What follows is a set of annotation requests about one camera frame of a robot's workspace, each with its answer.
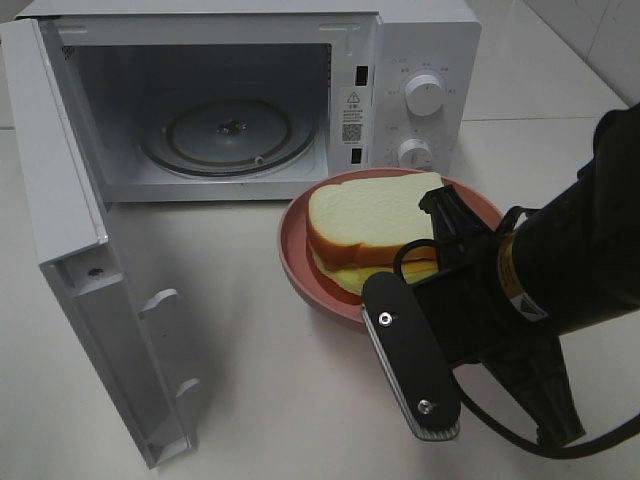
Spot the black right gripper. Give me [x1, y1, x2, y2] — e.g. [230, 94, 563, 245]
[414, 185, 585, 445]

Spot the toast sandwich with fillings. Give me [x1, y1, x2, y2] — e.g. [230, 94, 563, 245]
[306, 172, 444, 297]

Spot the pink round plate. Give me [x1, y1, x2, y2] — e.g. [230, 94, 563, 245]
[279, 168, 502, 328]

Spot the white microwave door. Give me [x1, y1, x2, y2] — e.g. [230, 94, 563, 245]
[1, 19, 202, 468]

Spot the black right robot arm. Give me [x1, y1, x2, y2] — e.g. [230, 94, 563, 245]
[413, 107, 639, 459]

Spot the lower white timer knob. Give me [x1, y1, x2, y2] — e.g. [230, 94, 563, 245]
[397, 139, 433, 171]

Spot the upper white power knob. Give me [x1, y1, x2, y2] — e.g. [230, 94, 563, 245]
[404, 72, 445, 117]

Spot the white warning label sticker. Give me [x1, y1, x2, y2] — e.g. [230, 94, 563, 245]
[339, 86, 370, 146]

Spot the glass microwave turntable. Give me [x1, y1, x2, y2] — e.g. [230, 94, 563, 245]
[140, 97, 318, 178]

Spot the white microwave oven body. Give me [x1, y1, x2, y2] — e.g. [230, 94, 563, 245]
[10, 1, 481, 203]

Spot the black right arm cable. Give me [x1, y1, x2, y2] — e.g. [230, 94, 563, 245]
[392, 238, 640, 460]

